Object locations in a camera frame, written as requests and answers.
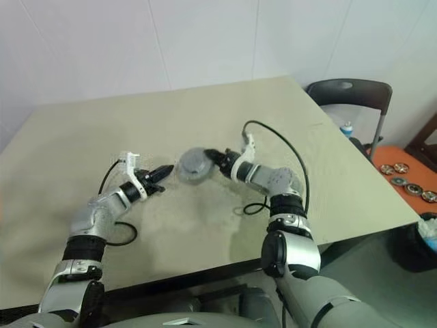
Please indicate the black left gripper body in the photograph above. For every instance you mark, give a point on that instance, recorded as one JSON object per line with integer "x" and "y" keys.
{"x": 146, "y": 178}

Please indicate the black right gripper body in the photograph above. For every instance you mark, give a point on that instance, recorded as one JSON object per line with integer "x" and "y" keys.
{"x": 228, "y": 160}

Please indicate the grey motor lid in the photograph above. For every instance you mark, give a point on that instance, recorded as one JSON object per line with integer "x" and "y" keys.
{"x": 194, "y": 159}

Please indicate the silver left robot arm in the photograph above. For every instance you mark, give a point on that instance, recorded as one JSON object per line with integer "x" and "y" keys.
{"x": 92, "y": 212}

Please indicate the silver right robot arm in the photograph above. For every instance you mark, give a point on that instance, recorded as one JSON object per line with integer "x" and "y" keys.
{"x": 290, "y": 246}

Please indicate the spare round motor part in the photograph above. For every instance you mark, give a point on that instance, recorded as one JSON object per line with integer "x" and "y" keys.
{"x": 397, "y": 180}
{"x": 413, "y": 188}
{"x": 401, "y": 167}
{"x": 386, "y": 168}
{"x": 429, "y": 195}

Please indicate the white bottle blue cap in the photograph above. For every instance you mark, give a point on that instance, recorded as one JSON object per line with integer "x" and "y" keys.
{"x": 347, "y": 130}

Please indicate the black folding chair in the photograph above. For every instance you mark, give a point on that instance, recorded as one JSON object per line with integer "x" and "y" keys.
{"x": 351, "y": 94}

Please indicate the orange stool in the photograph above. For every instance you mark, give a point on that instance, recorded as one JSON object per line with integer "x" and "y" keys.
{"x": 385, "y": 155}

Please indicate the brown wooden cabinet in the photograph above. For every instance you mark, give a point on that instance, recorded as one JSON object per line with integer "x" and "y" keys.
{"x": 426, "y": 136}

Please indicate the black waste bin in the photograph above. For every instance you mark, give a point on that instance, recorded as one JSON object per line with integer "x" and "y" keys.
{"x": 420, "y": 254}

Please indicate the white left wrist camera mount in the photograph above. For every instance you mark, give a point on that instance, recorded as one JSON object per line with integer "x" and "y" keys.
{"x": 130, "y": 162}

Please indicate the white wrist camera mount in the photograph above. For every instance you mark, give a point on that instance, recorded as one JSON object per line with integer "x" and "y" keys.
{"x": 130, "y": 162}
{"x": 251, "y": 147}

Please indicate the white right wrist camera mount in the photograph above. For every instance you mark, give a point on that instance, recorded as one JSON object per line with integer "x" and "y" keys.
{"x": 251, "y": 147}

